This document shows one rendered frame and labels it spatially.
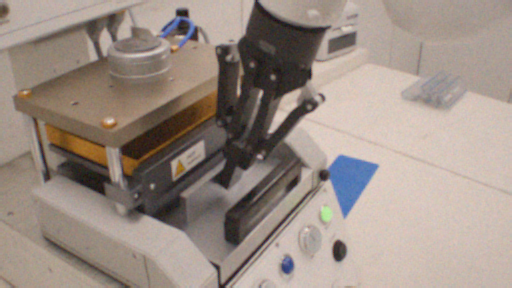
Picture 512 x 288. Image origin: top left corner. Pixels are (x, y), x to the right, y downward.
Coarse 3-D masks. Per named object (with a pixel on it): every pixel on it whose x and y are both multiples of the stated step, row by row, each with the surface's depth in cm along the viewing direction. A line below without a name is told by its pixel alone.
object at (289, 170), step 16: (288, 160) 62; (272, 176) 59; (288, 176) 60; (256, 192) 56; (272, 192) 57; (240, 208) 53; (256, 208) 55; (224, 224) 53; (240, 224) 53; (240, 240) 54
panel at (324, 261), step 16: (320, 192) 71; (304, 208) 67; (320, 208) 70; (288, 224) 64; (304, 224) 67; (320, 224) 70; (336, 224) 73; (288, 240) 63; (336, 240) 72; (272, 256) 60; (288, 256) 62; (304, 256) 66; (320, 256) 69; (256, 272) 58; (272, 272) 60; (304, 272) 65; (320, 272) 68; (336, 272) 72; (352, 272) 75
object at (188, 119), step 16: (208, 96) 67; (192, 112) 63; (208, 112) 63; (48, 128) 60; (160, 128) 59; (176, 128) 59; (192, 128) 59; (48, 144) 61; (64, 144) 59; (80, 144) 57; (96, 144) 55; (128, 144) 55; (144, 144) 55; (160, 144) 55; (80, 160) 59; (96, 160) 57; (128, 160) 53; (144, 160) 53; (128, 176) 55
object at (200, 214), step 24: (216, 168) 60; (264, 168) 68; (192, 192) 56; (216, 192) 60; (240, 192) 63; (288, 192) 63; (168, 216) 58; (192, 216) 57; (216, 216) 58; (264, 216) 58; (192, 240) 54; (216, 240) 54; (216, 264) 51; (240, 264) 55
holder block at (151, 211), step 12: (216, 156) 66; (60, 168) 63; (204, 168) 65; (84, 180) 61; (96, 180) 60; (192, 180) 63; (96, 192) 60; (168, 192) 59; (180, 192) 61; (156, 204) 58; (168, 204) 60
